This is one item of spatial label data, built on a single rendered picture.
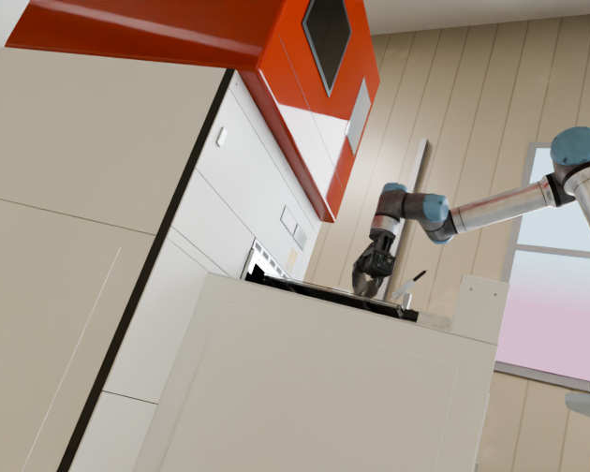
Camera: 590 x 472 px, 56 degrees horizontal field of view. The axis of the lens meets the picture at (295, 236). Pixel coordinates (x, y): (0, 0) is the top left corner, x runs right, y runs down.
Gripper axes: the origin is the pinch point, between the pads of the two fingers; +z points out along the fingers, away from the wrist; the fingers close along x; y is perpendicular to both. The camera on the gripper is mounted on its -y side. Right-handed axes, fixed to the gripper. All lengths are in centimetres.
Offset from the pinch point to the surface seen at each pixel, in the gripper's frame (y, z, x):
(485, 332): 44.4, 7.0, 8.8
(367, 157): -195, -147, 57
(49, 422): 25, 48, -61
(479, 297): 42.9, 0.0, 6.8
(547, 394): -92, -16, 148
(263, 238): -3.5, -7.5, -30.3
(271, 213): -2.9, -14.5, -30.7
